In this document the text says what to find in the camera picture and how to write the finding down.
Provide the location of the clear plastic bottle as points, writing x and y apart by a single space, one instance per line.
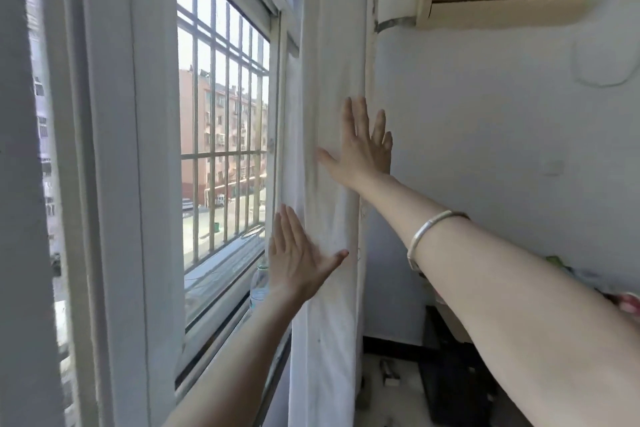
259 286

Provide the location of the black cabinet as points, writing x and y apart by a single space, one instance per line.
450 381

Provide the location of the person's right forearm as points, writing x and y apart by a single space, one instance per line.
500 301

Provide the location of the person's left hand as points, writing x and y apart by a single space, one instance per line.
295 266

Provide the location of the person's left forearm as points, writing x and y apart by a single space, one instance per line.
240 366

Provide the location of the person's left thumb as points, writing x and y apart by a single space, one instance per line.
334 261

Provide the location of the white window frame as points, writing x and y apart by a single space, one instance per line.
115 141

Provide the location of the metal window bars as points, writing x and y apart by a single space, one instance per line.
200 156

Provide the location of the brick apartment building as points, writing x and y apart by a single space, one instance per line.
204 114

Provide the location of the person's right little finger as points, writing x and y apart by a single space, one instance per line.
388 144

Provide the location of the pink object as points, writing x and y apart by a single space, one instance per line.
631 302

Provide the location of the taped air conditioner pipe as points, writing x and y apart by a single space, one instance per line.
395 23

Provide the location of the white curtain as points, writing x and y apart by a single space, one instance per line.
330 66

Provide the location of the person's right hand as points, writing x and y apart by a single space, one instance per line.
362 156

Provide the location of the person's right middle finger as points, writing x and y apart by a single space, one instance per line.
361 116

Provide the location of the green object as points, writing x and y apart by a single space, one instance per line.
559 262

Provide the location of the small box on floor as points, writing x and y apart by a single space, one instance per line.
390 374

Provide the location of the person's right thumb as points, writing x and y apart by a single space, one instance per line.
327 156

